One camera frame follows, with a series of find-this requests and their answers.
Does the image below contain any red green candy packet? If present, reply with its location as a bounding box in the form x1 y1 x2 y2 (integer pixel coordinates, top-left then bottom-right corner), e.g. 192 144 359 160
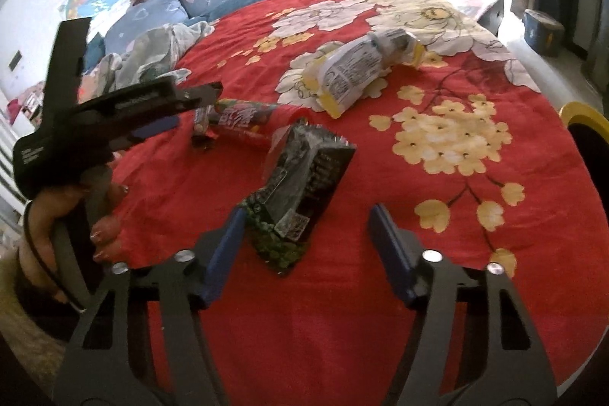
207 99 287 146

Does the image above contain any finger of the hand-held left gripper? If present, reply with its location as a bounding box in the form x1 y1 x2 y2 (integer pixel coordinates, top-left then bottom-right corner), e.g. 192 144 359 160
128 112 182 141
174 81 225 110

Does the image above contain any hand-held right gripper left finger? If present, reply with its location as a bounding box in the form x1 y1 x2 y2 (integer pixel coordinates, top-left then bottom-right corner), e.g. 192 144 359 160
52 207 249 406

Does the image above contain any dark candy tube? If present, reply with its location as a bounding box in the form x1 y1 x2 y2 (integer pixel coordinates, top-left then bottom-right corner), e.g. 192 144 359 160
191 105 213 148

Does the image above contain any grey crumpled cloth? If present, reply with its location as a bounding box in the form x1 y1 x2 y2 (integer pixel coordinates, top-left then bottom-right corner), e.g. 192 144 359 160
81 22 215 99

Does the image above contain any yellow bin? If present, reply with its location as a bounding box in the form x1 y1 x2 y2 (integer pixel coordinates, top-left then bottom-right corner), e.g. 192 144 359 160
560 100 609 217

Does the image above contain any white yellow snack packet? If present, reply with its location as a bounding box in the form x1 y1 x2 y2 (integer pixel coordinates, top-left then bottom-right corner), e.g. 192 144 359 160
302 29 426 119

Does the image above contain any black green snack packet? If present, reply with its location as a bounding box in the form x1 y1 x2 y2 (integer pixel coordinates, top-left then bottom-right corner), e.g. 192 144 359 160
240 118 357 277

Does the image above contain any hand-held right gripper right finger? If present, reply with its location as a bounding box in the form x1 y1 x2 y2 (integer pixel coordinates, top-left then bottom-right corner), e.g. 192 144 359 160
370 202 558 406

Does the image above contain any red floral blanket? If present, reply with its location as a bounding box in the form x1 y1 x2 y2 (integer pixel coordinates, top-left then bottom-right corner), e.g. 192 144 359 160
109 0 591 406

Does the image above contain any person's left hand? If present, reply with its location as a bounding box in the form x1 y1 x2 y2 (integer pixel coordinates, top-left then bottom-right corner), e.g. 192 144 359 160
19 183 129 302

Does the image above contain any blue tin box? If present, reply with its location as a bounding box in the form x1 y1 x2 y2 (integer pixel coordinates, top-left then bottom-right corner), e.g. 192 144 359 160
522 8 567 57

